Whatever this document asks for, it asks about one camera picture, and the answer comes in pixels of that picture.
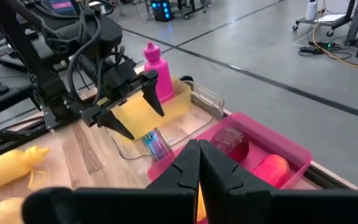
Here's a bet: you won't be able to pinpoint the yellow floor cable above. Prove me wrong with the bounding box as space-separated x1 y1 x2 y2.
311 0 358 71

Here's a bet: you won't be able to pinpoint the yellow plastic squeeze bottle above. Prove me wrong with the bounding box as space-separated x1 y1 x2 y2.
0 145 50 195

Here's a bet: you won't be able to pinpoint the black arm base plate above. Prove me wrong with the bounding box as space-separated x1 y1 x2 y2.
31 90 83 131

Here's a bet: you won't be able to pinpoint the red translucent plastic bin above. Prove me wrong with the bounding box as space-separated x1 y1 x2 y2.
147 111 314 224

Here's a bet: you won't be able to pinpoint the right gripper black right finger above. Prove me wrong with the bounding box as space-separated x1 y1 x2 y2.
199 139 358 224

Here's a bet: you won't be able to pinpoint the pink plastic squeeze bottle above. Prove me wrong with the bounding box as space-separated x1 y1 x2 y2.
142 41 176 105

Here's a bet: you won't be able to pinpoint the clear plastic bin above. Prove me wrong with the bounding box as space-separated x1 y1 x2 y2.
110 79 226 162

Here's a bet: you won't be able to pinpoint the yellow and red toy mango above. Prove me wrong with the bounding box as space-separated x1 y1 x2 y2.
196 183 208 223

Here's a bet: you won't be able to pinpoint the black rolling cart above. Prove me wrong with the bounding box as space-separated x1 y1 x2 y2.
292 0 358 37

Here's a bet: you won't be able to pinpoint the maroon oval toy fruit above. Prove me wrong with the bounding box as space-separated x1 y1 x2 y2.
209 126 250 164

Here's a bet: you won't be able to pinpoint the black rolling stand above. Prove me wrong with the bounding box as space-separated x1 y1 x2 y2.
172 0 208 20

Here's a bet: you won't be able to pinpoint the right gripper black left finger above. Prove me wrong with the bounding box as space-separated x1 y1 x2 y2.
22 139 201 224

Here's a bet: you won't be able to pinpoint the tin can with colourful label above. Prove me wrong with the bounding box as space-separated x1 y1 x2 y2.
140 128 174 162

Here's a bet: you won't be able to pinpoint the black power strip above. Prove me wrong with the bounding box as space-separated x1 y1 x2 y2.
298 45 324 55

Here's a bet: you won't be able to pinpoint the yellow translucent plastic bin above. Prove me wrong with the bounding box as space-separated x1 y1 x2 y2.
110 77 193 142

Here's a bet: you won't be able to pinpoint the red-orange toy mango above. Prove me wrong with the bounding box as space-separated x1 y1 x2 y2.
252 154 291 190

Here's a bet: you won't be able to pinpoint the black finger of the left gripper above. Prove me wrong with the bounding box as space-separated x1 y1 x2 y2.
140 70 166 118
81 105 135 141

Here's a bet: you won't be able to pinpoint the black computer tower blue lights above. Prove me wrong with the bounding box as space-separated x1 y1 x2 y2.
150 0 173 22

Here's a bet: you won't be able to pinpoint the computer monitor with blue screen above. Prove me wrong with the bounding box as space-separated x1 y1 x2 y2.
40 0 77 16

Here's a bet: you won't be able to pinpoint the yellow toy pear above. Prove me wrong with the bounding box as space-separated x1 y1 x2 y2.
0 197 26 224

